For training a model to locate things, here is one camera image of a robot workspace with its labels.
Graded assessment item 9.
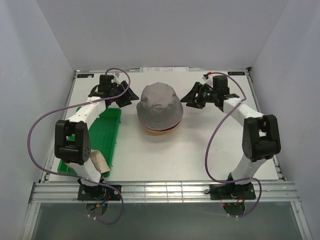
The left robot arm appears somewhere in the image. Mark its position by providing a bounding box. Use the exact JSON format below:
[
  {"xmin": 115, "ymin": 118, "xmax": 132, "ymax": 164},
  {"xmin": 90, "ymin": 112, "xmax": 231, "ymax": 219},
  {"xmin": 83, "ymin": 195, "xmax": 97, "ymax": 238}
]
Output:
[{"xmin": 54, "ymin": 73, "xmax": 139, "ymax": 200}]

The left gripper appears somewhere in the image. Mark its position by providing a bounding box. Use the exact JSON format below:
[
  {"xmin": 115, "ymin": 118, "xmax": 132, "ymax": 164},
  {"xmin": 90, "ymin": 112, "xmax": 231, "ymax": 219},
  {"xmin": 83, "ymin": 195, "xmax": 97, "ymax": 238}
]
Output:
[{"xmin": 109, "ymin": 80, "xmax": 139, "ymax": 109}]

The green plastic tray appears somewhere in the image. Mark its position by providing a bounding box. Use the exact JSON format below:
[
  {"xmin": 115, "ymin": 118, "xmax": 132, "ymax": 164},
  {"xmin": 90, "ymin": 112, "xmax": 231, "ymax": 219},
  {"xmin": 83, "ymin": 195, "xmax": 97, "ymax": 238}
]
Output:
[{"xmin": 54, "ymin": 108, "xmax": 122, "ymax": 175}]

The grey bucket hat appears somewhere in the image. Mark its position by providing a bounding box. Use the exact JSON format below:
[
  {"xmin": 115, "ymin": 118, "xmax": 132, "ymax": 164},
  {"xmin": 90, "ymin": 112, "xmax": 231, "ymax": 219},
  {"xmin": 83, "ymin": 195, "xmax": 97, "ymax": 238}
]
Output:
[{"xmin": 136, "ymin": 82, "xmax": 184, "ymax": 122}]

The dark red bucket hat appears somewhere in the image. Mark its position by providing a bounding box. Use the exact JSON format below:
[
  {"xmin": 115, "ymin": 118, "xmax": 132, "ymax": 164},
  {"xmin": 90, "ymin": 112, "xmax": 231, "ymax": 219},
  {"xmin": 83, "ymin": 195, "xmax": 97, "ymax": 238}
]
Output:
[{"xmin": 140, "ymin": 119, "xmax": 181, "ymax": 132}]

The yellow bucket hat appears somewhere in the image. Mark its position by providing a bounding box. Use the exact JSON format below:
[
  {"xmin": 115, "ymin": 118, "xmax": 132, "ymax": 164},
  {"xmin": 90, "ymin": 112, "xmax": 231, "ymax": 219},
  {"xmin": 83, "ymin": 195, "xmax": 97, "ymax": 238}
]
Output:
[{"xmin": 145, "ymin": 128, "xmax": 172, "ymax": 135}]

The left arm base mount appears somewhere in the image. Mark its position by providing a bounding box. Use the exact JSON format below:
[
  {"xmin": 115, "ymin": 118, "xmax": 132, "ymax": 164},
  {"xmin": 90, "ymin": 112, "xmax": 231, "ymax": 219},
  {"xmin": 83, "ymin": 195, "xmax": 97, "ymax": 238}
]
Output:
[{"xmin": 77, "ymin": 185, "xmax": 121, "ymax": 201}]

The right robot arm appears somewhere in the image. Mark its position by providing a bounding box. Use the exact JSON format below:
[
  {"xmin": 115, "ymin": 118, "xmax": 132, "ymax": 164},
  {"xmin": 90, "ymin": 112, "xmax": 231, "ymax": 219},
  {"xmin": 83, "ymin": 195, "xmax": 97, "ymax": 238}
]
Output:
[{"xmin": 180, "ymin": 72, "xmax": 281, "ymax": 200}]

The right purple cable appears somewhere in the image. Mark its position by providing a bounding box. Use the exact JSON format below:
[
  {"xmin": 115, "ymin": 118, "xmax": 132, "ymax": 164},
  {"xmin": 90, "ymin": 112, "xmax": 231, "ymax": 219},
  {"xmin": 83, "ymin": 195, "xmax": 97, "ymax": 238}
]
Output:
[{"xmin": 204, "ymin": 71, "xmax": 263, "ymax": 219}]

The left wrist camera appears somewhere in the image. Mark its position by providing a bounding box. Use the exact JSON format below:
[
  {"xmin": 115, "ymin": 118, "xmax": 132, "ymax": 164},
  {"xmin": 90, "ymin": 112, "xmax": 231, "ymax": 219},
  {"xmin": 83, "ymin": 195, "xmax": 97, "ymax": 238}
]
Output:
[{"xmin": 111, "ymin": 72, "xmax": 121, "ymax": 85}]

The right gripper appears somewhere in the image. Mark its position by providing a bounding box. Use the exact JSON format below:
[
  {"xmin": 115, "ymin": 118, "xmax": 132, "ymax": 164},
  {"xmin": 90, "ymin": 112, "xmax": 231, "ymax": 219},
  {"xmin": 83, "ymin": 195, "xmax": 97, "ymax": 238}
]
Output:
[{"xmin": 180, "ymin": 82, "xmax": 218, "ymax": 110}]

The aluminium table rail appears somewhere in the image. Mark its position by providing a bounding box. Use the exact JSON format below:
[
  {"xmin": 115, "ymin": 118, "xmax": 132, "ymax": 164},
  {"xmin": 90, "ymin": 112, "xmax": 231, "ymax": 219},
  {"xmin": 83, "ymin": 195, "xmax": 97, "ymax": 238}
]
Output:
[{"xmin": 29, "ymin": 181, "xmax": 300, "ymax": 204}]

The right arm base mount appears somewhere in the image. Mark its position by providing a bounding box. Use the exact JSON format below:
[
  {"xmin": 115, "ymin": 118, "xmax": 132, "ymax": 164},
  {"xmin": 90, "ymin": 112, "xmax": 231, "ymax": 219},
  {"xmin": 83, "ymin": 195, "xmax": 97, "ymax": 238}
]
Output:
[{"xmin": 204, "ymin": 183, "xmax": 256, "ymax": 200}]

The beige bucket hat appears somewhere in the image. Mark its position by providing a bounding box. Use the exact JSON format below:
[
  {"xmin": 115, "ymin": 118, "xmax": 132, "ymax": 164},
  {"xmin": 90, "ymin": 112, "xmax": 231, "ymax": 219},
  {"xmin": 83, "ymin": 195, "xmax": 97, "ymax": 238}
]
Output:
[{"xmin": 90, "ymin": 150, "xmax": 111, "ymax": 174}]

